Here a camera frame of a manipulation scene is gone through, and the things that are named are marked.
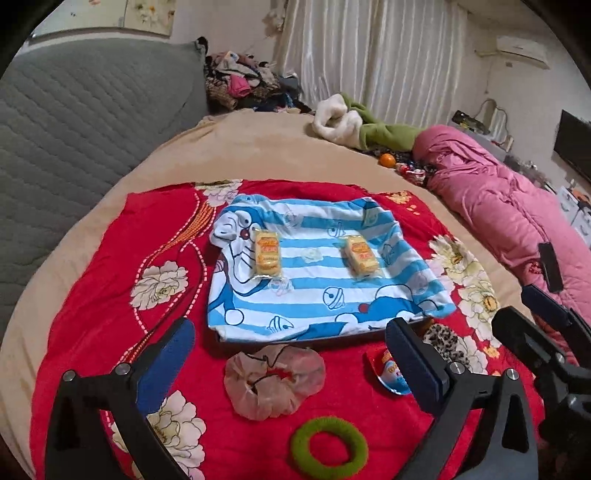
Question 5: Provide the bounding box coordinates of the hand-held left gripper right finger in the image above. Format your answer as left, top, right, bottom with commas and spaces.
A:
385, 318, 539, 480

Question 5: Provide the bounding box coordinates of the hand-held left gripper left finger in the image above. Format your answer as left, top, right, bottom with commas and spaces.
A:
45, 318, 197, 480

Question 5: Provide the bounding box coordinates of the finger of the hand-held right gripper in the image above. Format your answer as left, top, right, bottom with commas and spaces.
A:
492, 284, 591, 388
538, 241, 565, 292

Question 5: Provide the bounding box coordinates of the blue white toy egg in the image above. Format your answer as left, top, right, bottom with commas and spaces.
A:
365, 348, 411, 397

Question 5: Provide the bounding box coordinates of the leopard print scrunchie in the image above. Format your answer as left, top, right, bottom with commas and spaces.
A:
422, 323, 467, 370

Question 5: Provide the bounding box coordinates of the pink sheer scrunchie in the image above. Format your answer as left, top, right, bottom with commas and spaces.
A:
224, 344, 327, 422

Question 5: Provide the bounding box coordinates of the green fuzzy hair tie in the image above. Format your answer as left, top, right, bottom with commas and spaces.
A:
290, 416, 369, 480

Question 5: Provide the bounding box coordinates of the white storage cabinet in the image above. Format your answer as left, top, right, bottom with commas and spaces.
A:
556, 185, 591, 227

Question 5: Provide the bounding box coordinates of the red floral blanket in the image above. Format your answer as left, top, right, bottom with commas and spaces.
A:
30, 179, 548, 480

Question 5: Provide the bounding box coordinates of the pink duvet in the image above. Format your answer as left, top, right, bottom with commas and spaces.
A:
411, 124, 591, 365

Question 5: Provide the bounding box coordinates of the blue striped cartoon cloth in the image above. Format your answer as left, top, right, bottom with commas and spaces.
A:
206, 195, 455, 341

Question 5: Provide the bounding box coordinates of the yellow snack packet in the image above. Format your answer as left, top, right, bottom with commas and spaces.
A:
341, 234, 382, 280
252, 229, 284, 280

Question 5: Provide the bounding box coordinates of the black television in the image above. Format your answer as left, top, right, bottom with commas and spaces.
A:
553, 110, 591, 183

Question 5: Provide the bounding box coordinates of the red white snack packet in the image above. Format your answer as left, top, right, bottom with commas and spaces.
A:
397, 161, 428, 185

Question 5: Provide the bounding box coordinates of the dark printed box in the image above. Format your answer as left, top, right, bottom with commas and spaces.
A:
452, 110, 490, 134

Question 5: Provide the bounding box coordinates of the green white plush garment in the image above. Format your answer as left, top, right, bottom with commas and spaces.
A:
313, 92, 426, 153

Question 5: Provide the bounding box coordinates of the white air conditioner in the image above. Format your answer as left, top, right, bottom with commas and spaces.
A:
496, 36, 551, 70

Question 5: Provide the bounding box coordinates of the grey quilted headboard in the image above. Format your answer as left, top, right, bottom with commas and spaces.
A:
0, 41, 213, 337

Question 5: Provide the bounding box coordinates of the white curtain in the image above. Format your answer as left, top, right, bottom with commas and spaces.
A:
272, 0, 467, 125

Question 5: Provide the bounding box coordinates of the pile of clothes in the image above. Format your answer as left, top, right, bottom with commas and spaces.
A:
203, 50, 315, 114

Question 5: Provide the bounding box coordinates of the white ornate frame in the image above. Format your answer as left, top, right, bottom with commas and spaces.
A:
480, 98, 515, 151

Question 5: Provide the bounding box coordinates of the floral wall poster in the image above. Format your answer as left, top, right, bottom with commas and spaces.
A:
124, 0, 174, 38

